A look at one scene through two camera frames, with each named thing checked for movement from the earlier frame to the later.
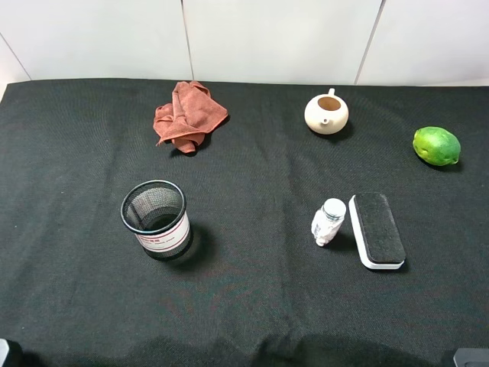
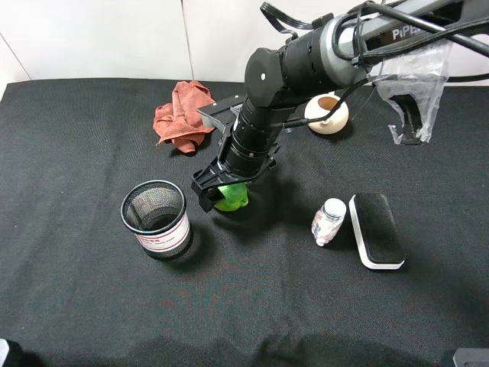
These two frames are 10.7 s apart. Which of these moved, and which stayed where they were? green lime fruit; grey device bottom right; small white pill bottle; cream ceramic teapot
Moved: green lime fruit
Stayed: cream ceramic teapot; small white pill bottle; grey device bottom right
